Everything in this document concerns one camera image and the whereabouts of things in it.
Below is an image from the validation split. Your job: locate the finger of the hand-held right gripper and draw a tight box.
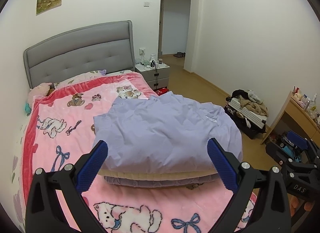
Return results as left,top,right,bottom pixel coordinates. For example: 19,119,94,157
265,142,310,173
287,130,320,166

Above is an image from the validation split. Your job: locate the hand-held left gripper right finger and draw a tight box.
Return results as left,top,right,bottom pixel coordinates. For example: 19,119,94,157
207,138,292,233

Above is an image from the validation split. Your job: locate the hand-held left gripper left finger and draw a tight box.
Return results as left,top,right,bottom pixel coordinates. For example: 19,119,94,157
25,140,109,233

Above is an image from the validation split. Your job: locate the lavender puffer jacket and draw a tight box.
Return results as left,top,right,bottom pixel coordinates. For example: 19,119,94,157
92,91,243,175

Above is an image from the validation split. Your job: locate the pile of assorted clothes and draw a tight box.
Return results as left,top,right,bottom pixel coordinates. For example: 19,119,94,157
226,88,268,118

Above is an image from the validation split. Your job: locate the wooden desk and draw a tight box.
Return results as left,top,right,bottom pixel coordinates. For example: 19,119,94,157
260,90,320,146

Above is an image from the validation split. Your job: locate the group of toiletry bottles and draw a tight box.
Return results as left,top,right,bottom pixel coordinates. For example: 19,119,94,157
292,86,320,126

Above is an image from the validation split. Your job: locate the open suitcase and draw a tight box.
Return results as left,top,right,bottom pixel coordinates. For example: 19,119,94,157
224,96,267,140

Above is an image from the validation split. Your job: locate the pink cartoon printed blanket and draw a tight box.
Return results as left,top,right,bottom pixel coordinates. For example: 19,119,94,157
21,71,258,233

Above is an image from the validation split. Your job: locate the cream quilted folded jacket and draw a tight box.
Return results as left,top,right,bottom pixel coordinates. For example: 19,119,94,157
99,165,220,181

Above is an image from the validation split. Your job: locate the purple folded jacket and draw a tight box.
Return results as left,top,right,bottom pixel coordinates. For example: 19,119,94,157
104,173,220,188

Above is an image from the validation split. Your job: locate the white floral bed sheet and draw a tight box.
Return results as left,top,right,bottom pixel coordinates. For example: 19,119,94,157
0,115,33,233

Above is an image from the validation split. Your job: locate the floral pillow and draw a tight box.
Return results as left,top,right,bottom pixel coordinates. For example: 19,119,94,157
54,69,133,89

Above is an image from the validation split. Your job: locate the red box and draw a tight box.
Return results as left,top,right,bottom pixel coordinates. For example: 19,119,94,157
154,87,169,97

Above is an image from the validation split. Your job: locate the grey upholstered headboard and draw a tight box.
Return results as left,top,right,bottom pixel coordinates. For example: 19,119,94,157
23,20,135,89

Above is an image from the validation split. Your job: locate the grey nightstand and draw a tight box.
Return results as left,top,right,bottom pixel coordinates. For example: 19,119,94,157
135,61,170,91

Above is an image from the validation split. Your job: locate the black cable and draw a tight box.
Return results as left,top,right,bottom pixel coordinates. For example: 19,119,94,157
153,60,160,89

